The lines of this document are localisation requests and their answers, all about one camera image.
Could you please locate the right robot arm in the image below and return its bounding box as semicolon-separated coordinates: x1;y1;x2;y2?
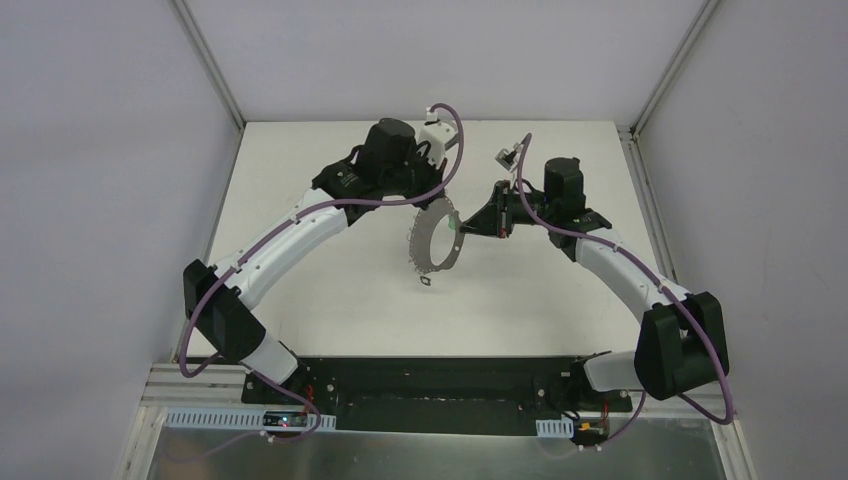
460;157;730;410

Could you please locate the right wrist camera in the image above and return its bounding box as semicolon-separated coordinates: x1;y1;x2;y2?
494;143;523;172

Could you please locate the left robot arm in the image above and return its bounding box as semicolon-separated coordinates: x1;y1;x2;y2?
183;112;463;405

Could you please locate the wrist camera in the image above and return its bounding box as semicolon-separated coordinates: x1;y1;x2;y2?
494;143;523;172
416;120;459;167

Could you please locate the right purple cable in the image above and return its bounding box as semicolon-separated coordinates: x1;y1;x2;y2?
516;132;735;460

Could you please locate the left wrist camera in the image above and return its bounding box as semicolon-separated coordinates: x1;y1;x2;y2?
416;120;459;167

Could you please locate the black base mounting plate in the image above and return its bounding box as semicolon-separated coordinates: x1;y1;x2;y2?
241;356;633;436

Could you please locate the purple cable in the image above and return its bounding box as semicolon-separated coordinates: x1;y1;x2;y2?
178;102;465;464
516;132;735;460

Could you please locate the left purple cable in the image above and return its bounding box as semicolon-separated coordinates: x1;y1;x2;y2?
178;102;465;464

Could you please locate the aluminium frame rail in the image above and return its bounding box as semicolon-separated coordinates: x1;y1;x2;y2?
141;363;247;407

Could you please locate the white slotted cable duct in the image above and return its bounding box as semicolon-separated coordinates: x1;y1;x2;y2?
163;407;575;439

